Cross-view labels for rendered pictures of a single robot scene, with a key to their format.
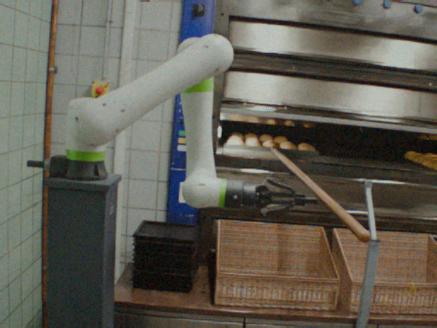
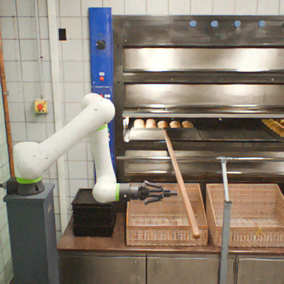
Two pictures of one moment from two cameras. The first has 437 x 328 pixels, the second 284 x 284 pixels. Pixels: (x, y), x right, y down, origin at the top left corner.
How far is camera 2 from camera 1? 50 cm
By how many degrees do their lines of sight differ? 9
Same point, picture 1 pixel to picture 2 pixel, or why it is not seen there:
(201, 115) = (100, 144)
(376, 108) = (231, 101)
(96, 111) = (30, 161)
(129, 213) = (70, 182)
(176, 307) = (101, 249)
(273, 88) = (158, 94)
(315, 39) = (184, 57)
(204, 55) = (94, 115)
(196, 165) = (101, 174)
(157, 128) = not seen: hidden behind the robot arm
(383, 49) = (235, 58)
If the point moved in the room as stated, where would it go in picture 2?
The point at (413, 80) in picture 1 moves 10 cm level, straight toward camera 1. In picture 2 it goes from (258, 78) to (257, 79)
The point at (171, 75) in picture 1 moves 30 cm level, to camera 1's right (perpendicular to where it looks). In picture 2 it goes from (75, 131) to (141, 132)
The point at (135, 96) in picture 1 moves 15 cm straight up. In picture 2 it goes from (53, 148) to (51, 115)
